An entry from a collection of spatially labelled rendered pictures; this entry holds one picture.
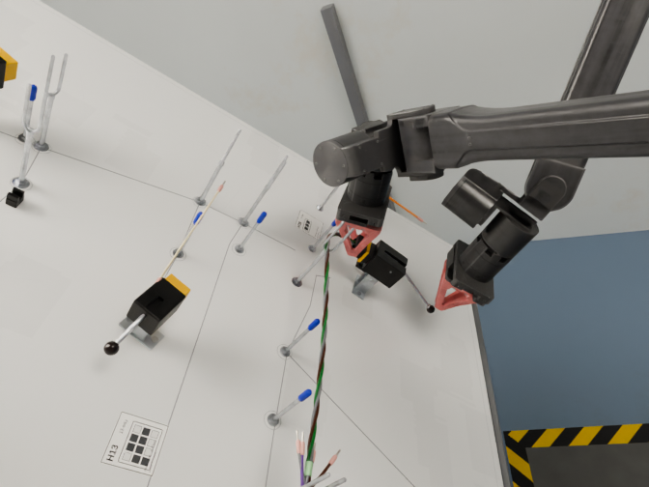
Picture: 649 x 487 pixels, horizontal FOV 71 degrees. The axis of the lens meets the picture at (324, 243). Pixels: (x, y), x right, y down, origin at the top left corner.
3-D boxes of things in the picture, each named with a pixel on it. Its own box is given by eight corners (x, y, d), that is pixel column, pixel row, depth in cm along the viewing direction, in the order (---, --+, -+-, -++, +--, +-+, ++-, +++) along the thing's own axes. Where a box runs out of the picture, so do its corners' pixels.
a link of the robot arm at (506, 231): (540, 235, 59) (548, 219, 63) (496, 202, 60) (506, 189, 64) (505, 269, 63) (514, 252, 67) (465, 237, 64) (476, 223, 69)
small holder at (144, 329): (76, 359, 46) (92, 325, 41) (139, 305, 53) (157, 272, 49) (112, 388, 46) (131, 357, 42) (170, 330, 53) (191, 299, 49)
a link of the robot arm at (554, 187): (574, 186, 56) (565, 186, 64) (496, 130, 58) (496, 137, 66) (506, 259, 60) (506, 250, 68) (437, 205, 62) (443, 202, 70)
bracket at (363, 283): (362, 300, 75) (380, 284, 72) (351, 292, 75) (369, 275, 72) (367, 282, 79) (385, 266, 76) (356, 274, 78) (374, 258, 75)
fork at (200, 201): (196, 194, 69) (235, 125, 60) (207, 200, 69) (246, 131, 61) (192, 202, 67) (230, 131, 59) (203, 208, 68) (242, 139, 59)
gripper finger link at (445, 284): (418, 308, 72) (452, 271, 66) (422, 279, 78) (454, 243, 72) (455, 328, 73) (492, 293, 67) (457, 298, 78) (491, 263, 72)
